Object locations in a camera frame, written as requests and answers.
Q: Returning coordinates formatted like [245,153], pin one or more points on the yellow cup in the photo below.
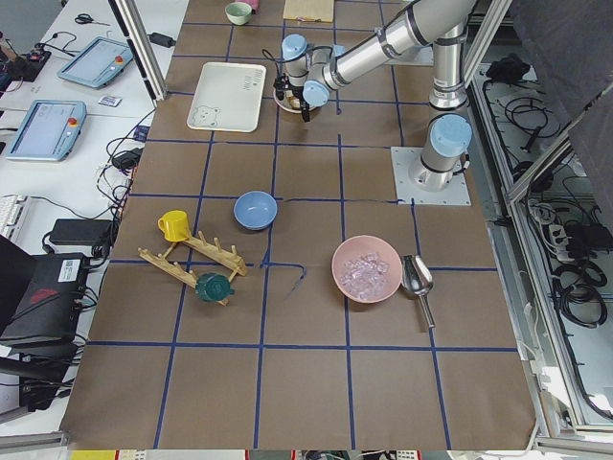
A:
[175,226]

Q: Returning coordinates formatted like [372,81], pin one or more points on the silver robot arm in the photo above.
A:
[310,73]

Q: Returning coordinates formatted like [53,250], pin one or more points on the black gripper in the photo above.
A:
[303,103]

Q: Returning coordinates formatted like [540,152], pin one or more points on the pink bowl with ice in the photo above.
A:
[366,269]

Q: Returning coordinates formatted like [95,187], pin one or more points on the black power adapter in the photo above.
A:
[84,232]

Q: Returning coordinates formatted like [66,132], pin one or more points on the green bowl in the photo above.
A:
[238,13]

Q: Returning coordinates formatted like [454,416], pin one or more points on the upper teach pendant tablet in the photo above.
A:
[98,63]

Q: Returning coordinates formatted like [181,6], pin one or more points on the white bear tray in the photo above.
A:
[227,97]

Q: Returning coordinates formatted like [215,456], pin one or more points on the dark green cup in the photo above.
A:
[213,287]

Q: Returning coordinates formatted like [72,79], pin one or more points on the black electronics box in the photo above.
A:
[48,312]

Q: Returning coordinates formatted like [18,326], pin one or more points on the teach pendant tablet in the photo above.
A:
[98,63]
[48,132]

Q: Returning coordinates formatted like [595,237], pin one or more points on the wooden cutting board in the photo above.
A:
[309,10]

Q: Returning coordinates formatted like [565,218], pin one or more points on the beige round plate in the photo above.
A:
[289,103]

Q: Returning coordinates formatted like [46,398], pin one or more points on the blue bowl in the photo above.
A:
[255,210]

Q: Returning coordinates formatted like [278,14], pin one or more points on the lower teach pendant tablet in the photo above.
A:
[48,132]

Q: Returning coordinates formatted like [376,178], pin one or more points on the metal scoop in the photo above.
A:
[417,281]

